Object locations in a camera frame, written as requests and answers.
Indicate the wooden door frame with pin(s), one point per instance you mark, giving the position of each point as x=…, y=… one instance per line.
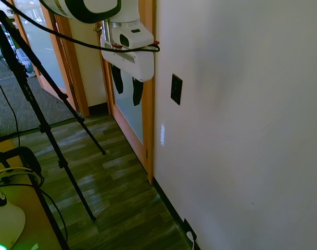
x=151, y=117

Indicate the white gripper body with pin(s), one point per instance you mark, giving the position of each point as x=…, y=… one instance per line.
x=137, y=62

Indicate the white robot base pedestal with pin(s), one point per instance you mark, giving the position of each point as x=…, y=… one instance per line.
x=7, y=224

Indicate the white power plug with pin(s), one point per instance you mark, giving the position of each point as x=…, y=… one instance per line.
x=190, y=235

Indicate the black baseboard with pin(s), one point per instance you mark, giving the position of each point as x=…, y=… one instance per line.
x=171, y=208

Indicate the black wall outlet plate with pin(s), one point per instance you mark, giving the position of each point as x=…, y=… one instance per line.
x=186, y=225

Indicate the red wrist camera mount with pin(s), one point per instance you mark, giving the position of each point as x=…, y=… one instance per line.
x=156, y=42

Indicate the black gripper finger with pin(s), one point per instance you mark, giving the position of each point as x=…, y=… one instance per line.
x=137, y=92
x=118, y=79

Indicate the black camera tripod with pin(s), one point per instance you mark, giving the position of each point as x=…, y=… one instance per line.
x=28, y=93

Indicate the frosted glass wooden door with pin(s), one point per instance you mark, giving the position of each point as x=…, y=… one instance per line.
x=127, y=122

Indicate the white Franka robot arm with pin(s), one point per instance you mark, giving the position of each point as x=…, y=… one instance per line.
x=77, y=7

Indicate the glass door with wood frame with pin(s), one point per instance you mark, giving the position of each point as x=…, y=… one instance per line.
x=51, y=57

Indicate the black table clamp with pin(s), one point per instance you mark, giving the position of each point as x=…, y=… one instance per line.
x=28, y=156

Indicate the black light switch plate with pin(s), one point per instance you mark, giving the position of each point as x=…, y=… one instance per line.
x=176, y=89

